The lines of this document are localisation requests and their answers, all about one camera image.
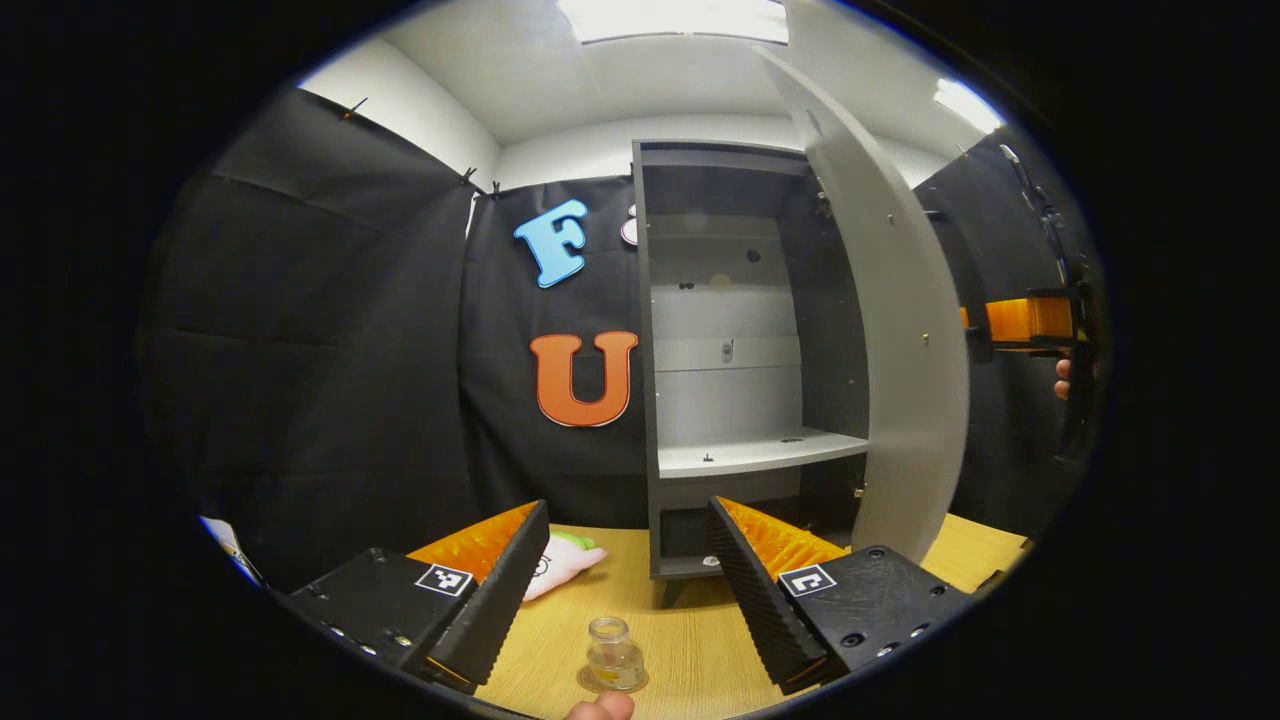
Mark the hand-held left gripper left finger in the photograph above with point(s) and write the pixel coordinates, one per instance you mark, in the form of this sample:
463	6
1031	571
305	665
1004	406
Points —
495	610

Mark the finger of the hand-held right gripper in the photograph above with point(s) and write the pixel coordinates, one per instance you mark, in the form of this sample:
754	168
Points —
1030	320

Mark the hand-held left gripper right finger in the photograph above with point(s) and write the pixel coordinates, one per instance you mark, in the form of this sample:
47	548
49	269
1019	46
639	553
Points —
765	610

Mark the light grey cabinet door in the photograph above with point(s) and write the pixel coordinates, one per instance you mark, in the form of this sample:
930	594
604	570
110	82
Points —
910	350

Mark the clear glass bottle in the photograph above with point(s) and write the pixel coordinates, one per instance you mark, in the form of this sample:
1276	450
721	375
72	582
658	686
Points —
613	655

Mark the dark grey cabinet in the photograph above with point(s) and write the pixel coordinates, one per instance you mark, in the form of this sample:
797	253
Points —
830	330

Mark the pink plush toy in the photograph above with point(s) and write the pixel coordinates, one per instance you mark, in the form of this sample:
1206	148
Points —
565	565

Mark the black backdrop cloth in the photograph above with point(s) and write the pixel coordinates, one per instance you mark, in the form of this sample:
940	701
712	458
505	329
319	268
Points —
350	350

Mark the large ceiling light panel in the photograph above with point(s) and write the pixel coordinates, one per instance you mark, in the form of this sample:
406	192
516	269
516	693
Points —
675	18

